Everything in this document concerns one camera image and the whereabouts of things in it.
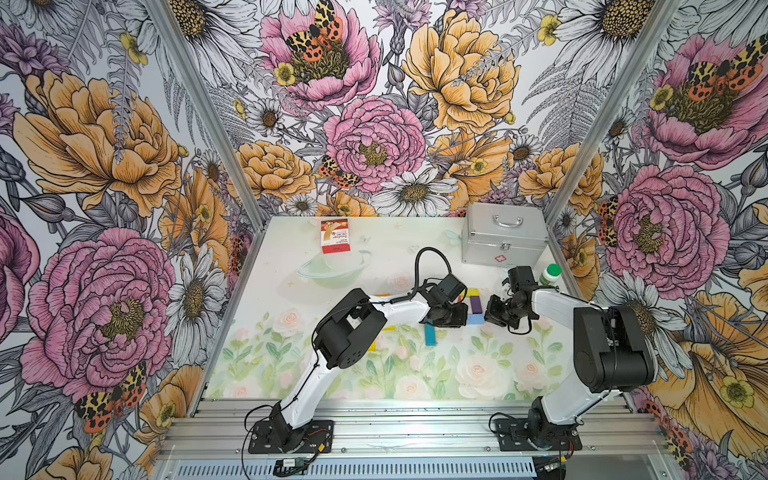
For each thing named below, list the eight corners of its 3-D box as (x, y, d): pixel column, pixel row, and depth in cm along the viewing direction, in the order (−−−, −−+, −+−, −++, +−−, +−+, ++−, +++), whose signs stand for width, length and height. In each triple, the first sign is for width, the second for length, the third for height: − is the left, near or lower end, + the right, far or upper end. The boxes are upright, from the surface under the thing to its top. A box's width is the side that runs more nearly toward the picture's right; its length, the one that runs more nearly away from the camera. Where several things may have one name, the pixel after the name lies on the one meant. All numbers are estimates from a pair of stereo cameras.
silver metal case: (465, 270, 110) (475, 238, 97) (455, 217, 128) (462, 185, 115) (535, 270, 110) (554, 238, 97) (515, 217, 128) (529, 185, 115)
